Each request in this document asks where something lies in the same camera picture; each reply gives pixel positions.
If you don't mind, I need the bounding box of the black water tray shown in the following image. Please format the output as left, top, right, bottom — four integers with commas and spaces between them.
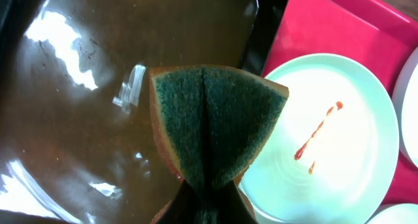
1, 0, 288, 223

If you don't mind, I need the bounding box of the red plastic serving tray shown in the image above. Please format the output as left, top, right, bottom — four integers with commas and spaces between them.
261, 0, 418, 206

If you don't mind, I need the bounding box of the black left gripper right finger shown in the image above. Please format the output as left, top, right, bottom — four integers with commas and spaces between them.
217, 181, 257, 224

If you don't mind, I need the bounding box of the white plate with ketchup streak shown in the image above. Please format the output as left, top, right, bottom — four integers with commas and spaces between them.
240, 54, 399, 223

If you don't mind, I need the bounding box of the white plate with ketchup blob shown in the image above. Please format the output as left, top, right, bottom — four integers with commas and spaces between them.
392, 48, 417, 167

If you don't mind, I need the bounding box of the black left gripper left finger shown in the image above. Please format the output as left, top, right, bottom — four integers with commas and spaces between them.
156, 180, 201, 224

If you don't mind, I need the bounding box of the green and yellow scrub sponge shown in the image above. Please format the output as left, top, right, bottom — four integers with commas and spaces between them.
148, 64, 290, 224

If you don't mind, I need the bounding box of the white plate with orange smear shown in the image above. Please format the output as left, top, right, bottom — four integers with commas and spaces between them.
366, 203, 418, 224

